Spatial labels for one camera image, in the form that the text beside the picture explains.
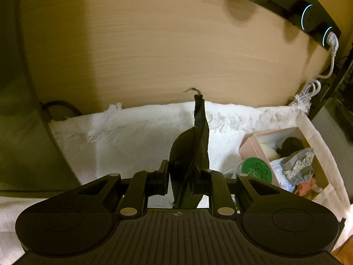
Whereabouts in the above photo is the black plush toy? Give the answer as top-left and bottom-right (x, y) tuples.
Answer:
(276, 137), (304, 157)

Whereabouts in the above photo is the dark green sofa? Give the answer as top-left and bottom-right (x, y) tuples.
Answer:
(1, 0), (80, 196)

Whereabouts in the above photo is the yellow white soft toy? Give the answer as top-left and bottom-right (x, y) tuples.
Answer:
(259, 143), (281, 161)

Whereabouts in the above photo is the black mesh round pouch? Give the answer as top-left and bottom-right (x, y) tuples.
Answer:
(168, 87), (209, 209)

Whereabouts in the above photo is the dark glass cabinet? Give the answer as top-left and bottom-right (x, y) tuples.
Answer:
(307, 57), (353, 167)

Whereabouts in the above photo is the green lid glass jar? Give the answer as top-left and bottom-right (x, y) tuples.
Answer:
(235, 157), (273, 184)

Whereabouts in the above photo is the grey lace fabric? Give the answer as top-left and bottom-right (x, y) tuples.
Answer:
(281, 148), (315, 186)

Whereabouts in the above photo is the white coiled cable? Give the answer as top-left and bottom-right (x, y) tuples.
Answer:
(288, 47), (339, 114)

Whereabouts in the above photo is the white power plug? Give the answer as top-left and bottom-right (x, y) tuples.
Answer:
(326, 31), (339, 57)

